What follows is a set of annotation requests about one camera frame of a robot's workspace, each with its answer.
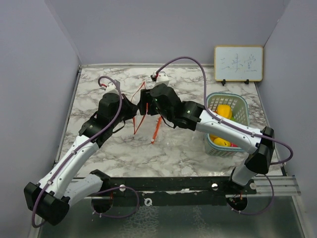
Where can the clear orange-zip bag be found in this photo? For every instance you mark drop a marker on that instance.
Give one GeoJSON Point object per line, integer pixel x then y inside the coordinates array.
{"type": "Point", "coordinates": [189, 117]}

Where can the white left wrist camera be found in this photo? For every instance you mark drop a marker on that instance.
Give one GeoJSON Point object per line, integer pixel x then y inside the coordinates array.
{"type": "Point", "coordinates": [111, 87]}

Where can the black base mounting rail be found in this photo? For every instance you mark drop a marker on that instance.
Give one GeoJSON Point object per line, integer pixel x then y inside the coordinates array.
{"type": "Point", "coordinates": [123, 196]}

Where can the yellow toy bell pepper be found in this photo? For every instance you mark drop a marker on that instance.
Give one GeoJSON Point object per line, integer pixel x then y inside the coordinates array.
{"type": "Point", "coordinates": [224, 111]}

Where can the small framed whiteboard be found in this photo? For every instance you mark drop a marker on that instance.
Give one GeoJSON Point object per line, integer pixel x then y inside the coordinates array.
{"type": "Point", "coordinates": [237, 63]}

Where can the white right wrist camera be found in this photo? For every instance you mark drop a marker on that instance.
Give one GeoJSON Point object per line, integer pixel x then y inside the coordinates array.
{"type": "Point", "coordinates": [160, 78]}

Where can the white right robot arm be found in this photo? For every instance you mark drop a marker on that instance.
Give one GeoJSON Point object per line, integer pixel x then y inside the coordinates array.
{"type": "Point", "coordinates": [257, 143]}

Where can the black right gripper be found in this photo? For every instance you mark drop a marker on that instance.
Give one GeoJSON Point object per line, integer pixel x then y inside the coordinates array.
{"type": "Point", "coordinates": [145, 98]}

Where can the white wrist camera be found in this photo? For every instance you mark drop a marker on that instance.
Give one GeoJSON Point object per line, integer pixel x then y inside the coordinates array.
{"type": "Point", "coordinates": [160, 78]}
{"type": "Point", "coordinates": [111, 87]}

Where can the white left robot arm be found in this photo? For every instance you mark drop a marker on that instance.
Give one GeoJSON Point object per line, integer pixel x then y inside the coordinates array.
{"type": "Point", "coordinates": [71, 161]}

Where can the yellow toy lemon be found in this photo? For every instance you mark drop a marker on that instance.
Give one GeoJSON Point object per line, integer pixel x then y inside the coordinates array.
{"type": "Point", "coordinates": [219, 141]}

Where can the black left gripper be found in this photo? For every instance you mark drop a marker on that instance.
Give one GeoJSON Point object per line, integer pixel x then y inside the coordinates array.
{"type": "Point", "coordinates": [126, 102]}

